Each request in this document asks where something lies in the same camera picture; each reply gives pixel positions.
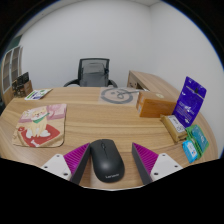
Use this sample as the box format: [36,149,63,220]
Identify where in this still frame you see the grey backpack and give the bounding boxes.
[79,63,110,88]

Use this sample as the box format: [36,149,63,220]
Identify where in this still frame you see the dog print mouse pad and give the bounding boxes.
[12,103,68,148]

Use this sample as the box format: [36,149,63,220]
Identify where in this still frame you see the purple pouch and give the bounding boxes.
[172,76,208,129]

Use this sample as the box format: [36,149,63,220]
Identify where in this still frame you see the round logo clear sheet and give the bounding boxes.
[99,86,144,107]

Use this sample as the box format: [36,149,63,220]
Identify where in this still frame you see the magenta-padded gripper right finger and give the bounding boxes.
[131,142,184,186]

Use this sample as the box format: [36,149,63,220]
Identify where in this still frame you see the black computer mouse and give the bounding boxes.
[89,138,126,183]

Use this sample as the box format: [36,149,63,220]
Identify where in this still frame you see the tan snack packet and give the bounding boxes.
[160,114,188,143]

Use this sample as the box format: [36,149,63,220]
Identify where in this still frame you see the wooden shelf unit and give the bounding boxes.
[0,45,24,96]

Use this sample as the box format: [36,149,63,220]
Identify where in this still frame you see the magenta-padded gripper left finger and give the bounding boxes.
[40,142,92,185]

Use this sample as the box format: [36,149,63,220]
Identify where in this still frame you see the brown cardboard carton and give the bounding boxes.
[21,79,34,97]

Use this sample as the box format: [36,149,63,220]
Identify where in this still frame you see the small tan and black carton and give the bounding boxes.
[11,79,20,98]

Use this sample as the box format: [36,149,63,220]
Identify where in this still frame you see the green packet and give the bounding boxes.
[185,124,210,158]

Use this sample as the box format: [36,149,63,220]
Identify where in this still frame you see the wooden side desk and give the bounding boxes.
[126,69,183,101]

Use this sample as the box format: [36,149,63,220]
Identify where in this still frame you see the orange-brown wooden box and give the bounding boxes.
[135,90,178,118]

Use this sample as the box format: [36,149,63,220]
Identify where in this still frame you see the black mesh office chair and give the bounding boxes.
[63,57,119,88]

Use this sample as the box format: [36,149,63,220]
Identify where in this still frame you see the green and purple leaflet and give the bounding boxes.
[24,88,53,101]

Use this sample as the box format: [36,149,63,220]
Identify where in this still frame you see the blue packet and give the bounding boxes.
[181,139,199,164]

